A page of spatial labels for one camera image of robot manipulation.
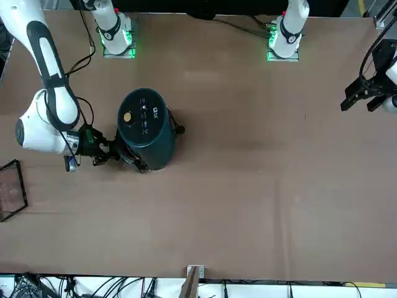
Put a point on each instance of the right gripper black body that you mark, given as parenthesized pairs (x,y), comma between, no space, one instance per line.
(85,146)

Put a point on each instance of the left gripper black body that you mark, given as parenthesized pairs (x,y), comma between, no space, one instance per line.
(381,56)

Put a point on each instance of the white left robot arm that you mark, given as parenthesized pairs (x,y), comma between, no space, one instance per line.
(291,28)

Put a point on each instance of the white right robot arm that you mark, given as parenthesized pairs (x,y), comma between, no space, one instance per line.
(37,130)

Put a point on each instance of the green air fryer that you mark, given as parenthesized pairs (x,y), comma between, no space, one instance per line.
(145,124)

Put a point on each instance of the black power strip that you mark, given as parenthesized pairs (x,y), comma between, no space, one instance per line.
(26,284)

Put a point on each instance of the aluminium frame rail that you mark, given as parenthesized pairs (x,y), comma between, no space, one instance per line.
(9,52)
(384,15)

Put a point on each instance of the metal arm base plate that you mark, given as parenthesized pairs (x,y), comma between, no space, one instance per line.
(108,55)
(279,59)

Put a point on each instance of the metal post bracket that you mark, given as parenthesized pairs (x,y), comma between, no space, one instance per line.
(201,271)

